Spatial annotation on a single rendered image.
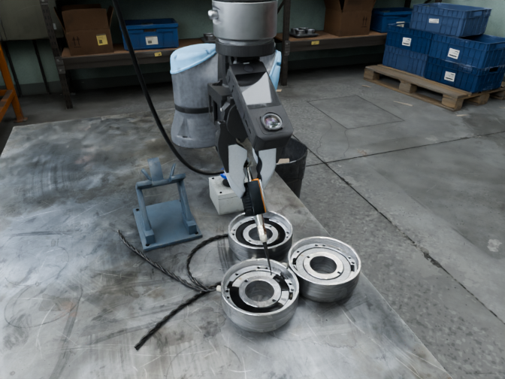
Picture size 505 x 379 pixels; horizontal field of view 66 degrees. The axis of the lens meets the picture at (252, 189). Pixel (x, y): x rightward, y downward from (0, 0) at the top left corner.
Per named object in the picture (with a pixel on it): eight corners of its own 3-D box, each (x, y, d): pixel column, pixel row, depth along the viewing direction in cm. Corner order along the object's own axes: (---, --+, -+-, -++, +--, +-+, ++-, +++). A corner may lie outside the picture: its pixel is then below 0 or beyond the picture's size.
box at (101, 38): (122, 52, 356) (115, 7, 337) (65, 57, 338) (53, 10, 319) (116, 44, 387) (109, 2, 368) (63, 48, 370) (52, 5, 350)
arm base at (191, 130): (167, 129, 109) (162, 95, 103) (219, 122, 113) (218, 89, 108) (176, 152, 96) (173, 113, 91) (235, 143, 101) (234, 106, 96)
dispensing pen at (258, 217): (267, 277, 53) (240, 156, 53) (257, 274, 57) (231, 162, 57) (281, 272, 54) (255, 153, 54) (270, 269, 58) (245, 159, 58)
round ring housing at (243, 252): (237, 225, 70) (237, 206, 68) (295, 232, 69) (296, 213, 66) (221, 263, 62) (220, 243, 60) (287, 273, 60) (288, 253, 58)
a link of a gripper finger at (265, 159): (263, 174, 62) (258, 119, 56) (279, 192, 57) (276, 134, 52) (244, 180, 61) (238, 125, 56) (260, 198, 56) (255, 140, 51)
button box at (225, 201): (254, 208, 75) (255, 186, 73) (219, 215, 73) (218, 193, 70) (241, 188, 82) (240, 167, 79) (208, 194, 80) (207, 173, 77)
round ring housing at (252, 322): (301, 285, 58) (303, 264, 56) (291, 344, 49) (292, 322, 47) (234, 273, 60) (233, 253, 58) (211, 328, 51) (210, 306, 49)
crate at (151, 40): (175, 40, 402) (173, 17, 391) (179, 48, 371) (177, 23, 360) (122, 43, 390) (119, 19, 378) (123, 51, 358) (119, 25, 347)
